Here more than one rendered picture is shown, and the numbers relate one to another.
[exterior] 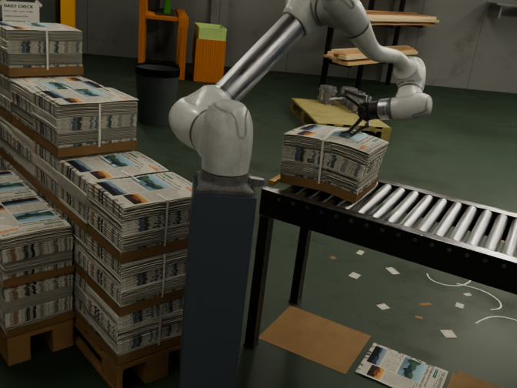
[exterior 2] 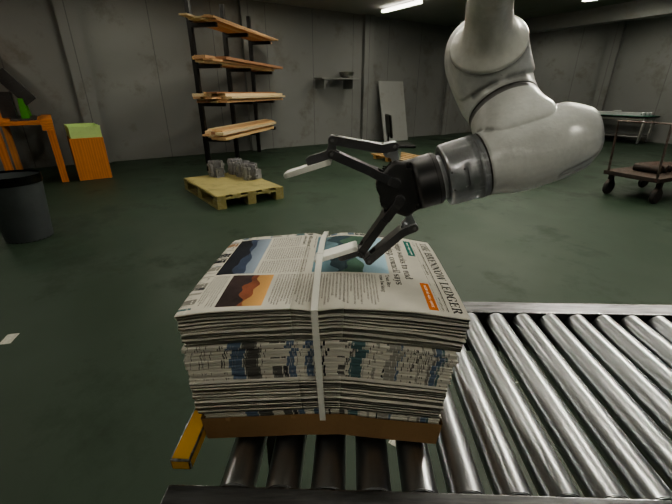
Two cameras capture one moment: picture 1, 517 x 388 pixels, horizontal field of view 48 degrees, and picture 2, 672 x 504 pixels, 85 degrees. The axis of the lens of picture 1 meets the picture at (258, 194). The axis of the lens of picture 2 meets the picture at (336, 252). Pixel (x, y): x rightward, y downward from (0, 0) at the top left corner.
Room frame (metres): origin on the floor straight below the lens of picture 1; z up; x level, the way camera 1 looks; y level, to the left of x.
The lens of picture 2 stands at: (1.98, -0.10, 1.30)
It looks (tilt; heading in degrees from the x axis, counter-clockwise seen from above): 24 degrees down; 336
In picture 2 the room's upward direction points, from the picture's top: straight up
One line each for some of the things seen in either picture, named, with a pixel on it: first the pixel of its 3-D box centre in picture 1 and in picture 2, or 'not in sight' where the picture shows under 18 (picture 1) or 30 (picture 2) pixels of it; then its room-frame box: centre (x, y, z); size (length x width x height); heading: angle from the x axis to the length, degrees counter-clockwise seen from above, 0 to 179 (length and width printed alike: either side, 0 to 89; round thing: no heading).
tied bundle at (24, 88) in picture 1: (60, 106); not in sight; (2.76, 1.01, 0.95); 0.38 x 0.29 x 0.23; 132
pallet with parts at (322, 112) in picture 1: (338, 109); (230, 179); (7.15, -0.87, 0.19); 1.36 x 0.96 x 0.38; 9
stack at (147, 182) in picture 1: (98, 239); not in sight; (2.44, 0.72, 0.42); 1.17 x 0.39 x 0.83; 42
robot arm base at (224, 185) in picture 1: (230, 177); not in sight; (1.78, 0.10, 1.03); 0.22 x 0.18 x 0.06; 99
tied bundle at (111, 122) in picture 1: (85, 121); not in sight; (2.55, 0.82, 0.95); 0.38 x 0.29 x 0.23; 132
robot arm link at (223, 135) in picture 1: (226, 135); not in sight; (1.79, 0.12, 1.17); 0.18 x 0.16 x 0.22; 38
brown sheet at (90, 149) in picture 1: (85, 139); not in sight; (2.55, 0.82, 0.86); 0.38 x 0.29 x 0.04; 132
